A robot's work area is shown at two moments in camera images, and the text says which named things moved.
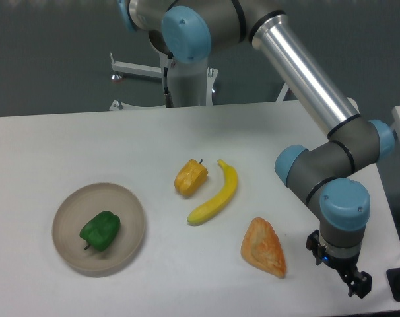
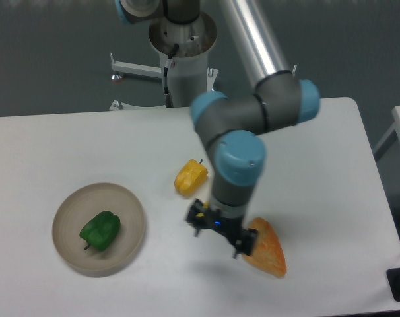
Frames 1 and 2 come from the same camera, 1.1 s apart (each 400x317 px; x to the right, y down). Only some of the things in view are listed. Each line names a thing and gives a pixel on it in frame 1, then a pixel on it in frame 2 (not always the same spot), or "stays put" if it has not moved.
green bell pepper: [101, 231] stays put
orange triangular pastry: [262, 247] stays put
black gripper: [361, 281] → [230, 226]
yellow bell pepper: [192, 177] stays put
